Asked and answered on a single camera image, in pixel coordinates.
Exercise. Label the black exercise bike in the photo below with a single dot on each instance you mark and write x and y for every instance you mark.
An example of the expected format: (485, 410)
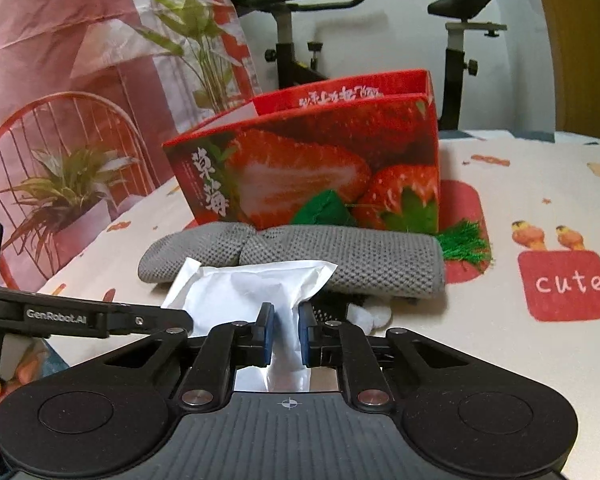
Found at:
(295, 42)

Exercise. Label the pink printed backdrop curtain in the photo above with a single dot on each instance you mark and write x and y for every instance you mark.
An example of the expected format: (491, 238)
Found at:
(90, 90)

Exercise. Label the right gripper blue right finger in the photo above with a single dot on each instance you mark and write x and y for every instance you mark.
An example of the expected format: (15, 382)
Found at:
(344, 347)

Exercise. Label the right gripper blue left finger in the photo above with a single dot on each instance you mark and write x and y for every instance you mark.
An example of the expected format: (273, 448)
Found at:
(209, 381)

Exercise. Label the grey knitted cloth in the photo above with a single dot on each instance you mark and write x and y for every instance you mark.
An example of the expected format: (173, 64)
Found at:
(368, 262)

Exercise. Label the brown wooden door frame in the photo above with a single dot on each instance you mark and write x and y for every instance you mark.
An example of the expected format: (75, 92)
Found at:
(574, 31)

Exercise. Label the red strawberry cardboard box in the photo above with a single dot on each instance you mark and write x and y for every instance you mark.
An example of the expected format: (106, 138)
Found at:
(364, 147)

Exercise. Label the patterned white table cloth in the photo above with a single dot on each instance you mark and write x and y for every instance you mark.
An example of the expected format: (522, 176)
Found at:
(554, 186)

